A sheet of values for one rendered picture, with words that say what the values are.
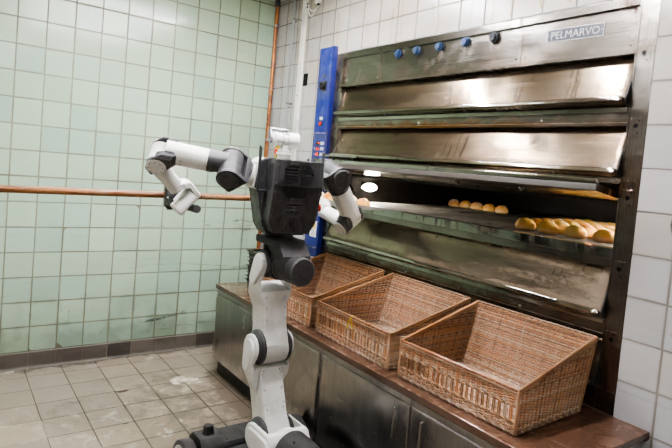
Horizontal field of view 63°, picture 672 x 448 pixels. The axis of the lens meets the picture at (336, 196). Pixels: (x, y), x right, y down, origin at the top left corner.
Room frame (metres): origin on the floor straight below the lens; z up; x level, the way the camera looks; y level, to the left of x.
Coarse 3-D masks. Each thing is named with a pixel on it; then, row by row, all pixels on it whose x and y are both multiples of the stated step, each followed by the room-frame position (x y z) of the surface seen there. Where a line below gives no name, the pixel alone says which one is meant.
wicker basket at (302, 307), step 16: (320, 256) 3.38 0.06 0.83; (336, 256) 3.32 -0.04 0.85; (320, 272) 3.38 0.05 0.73; (336, 272) 3.26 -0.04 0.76; (352, 272) 3.16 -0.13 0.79; (368, 272) 3.06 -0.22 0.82; (304, 288) 3.32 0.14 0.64; (320, 288) 3.33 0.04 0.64; (336, 288) 2.79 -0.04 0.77; (368, 288) 2.91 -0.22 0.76; (288, 304) 3.08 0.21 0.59; (304, 304) 2.75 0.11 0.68; (304, 320) 2.73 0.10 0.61
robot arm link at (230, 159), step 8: (216, 152) 2.14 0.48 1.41; (224, 152) 2.15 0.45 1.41; (232, 152) 2.16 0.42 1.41; (208, 160) 2.11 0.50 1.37; (216, 160) 2.12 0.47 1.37; (224, 160) 2.13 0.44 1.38; (232, 160) 2.13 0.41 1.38; (240, 160) 2.16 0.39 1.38; (208, 168) 2.12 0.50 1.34; (216, 168) 2.13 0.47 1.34; (224, 168) 2.09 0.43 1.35; (232, 168) 2.10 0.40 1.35; (240, 168) 2.14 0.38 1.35
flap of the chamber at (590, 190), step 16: (384, 176) 3.12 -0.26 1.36; (400, 176) 2.91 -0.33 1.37; (416, 176) 2.74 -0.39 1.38; (432, 176) 2.58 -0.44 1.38; (448, 176) 2.49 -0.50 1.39; (464, 176) 2.41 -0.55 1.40; (480, 176) 2.34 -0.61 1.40; (496, 176) 2.28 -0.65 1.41; (544, 192) 2.29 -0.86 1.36; (560, 192) 2.18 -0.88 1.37; (576, 192) 2.08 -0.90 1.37; (592, 192) 1.99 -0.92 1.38; (608, 192) 1.98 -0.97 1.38
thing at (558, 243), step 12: (396, 216) 2.97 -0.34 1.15; (408, 216) 2.89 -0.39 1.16; (420, 216) 2.82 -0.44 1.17; (432, 216) 2.82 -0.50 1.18; (456, 228) 2.62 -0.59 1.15; (468, 228) 2.56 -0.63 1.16; (480, 228) 2.50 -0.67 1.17; (492, 228) 2.45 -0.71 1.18; (516, 240) 2.34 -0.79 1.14; (528, 240) 2.30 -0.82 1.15; (540, 240) 2.25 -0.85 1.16; (552, 240) 2.21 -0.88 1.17; (564, 240) 2.17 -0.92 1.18; (576, 252) 2.12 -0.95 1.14; (588, 252) 2.08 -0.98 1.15; (600, 252) 2.04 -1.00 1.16
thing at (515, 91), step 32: (576, 64) 2.23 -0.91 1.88; (608, 64) 2.11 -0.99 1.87; (352, 96) 3.39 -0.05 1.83; (384, 96) 3.13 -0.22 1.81; (416, 96) 2.91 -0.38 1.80; (448, 96) 2.72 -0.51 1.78; (480, 96) 2.56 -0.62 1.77; (512, 96) 2.41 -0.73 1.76; (544, 96) 2.28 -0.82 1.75; (576, 96) 2.16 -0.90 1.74; (608, 96) 2.03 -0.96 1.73
